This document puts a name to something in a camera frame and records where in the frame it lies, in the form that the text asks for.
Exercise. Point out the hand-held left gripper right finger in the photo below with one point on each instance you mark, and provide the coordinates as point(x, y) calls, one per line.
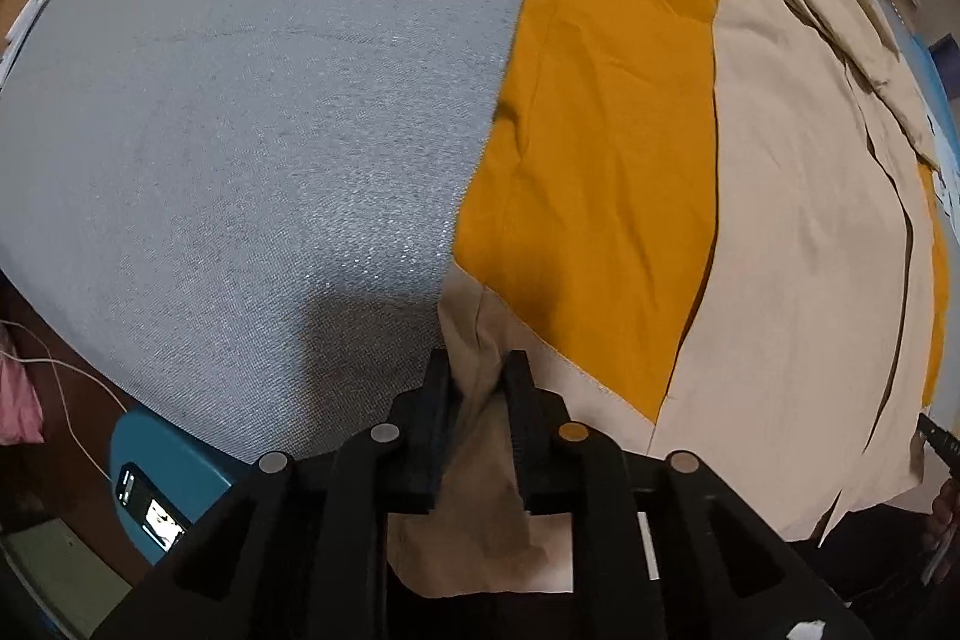
point(536, 430)

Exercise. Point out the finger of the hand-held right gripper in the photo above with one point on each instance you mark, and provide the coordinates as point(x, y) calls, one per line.
point(941, 436)

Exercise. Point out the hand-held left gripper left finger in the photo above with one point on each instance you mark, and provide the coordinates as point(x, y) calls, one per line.
point(427, 430)

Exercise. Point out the beige and yellow jacket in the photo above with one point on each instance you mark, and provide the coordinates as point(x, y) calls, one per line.
point(615, 160)

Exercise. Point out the teal device with screen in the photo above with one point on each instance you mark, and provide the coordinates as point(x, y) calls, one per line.
point(180, 452)

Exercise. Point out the black smartphone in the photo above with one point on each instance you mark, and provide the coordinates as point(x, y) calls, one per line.
point(154, 509)

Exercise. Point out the grey bed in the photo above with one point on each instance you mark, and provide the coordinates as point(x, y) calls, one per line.
point(225, 160)

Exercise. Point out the purple bag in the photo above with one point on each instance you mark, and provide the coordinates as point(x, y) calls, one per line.
point(946, 66)

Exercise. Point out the pink cloth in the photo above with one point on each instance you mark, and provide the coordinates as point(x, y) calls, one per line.
point(19, 396)

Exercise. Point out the white paper sheets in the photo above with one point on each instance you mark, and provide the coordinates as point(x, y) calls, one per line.
point(34, 14)

